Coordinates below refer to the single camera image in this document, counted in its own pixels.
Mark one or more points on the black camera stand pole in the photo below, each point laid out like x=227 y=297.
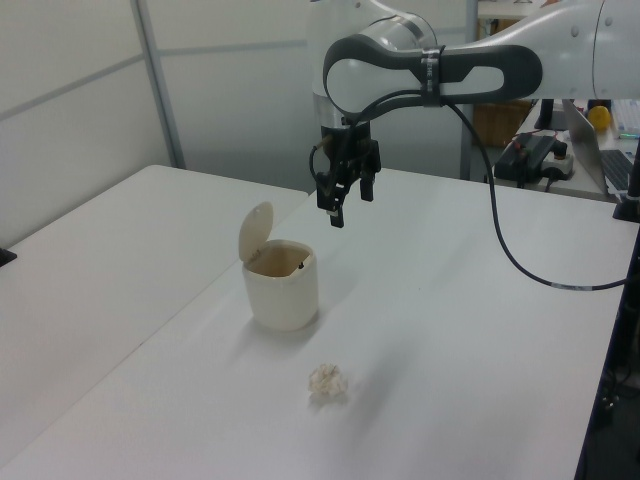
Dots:
x=635 y=180

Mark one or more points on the black power supply box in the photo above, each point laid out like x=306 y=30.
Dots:
x=525 y=152

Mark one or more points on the grey partition post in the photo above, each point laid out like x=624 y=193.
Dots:
x=159 y=85
x=467 y=160

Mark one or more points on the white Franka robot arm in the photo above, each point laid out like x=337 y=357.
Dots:
x=565 y=45

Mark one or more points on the black monitor stand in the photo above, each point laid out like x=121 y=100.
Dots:
x=545 y=112

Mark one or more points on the brown cardboard box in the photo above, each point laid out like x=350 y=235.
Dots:
x=497 y=122

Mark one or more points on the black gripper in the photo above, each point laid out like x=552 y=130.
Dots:
x=356 y=152

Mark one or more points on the yellow round object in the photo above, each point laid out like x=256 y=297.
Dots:
x=599 y=117

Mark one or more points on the silver laptop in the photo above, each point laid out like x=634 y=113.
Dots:
x=582 y=137

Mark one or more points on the white paper trash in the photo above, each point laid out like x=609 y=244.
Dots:
x=327 y=382

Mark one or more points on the small white lidded bin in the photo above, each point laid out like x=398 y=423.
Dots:
x=282 y=305

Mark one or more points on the emergency stop button box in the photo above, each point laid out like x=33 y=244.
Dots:
x=560 y=162

